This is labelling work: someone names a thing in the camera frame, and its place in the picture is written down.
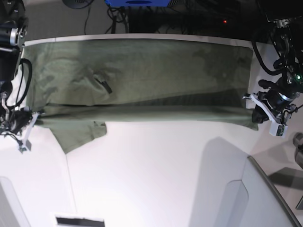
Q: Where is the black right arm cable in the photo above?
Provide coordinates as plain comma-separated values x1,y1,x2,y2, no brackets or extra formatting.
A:
6,58,33,108

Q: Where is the black table leg post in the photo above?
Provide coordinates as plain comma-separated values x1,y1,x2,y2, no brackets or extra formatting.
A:
127,7,142,33

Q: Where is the metal cylinder fixture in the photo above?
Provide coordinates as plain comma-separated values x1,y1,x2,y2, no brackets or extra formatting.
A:
293,132,303,169

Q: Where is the green t-shirt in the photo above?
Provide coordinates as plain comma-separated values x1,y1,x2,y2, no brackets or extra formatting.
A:
24,39,258,153

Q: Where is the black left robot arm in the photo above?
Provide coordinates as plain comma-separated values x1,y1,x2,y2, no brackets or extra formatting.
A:
251,0,303,124

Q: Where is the grey metal rail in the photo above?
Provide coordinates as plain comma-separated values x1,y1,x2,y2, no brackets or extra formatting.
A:
248,156,302,227

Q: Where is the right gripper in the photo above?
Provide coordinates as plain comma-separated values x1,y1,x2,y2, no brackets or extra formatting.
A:
5,111,33,134

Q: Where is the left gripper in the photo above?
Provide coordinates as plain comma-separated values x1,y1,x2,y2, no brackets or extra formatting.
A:
251,79,301,124

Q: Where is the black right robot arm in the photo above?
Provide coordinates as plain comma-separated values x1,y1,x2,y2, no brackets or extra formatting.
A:
0,0,32,134

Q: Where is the blue box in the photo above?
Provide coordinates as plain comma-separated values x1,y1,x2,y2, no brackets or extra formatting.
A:
105,0,170,7

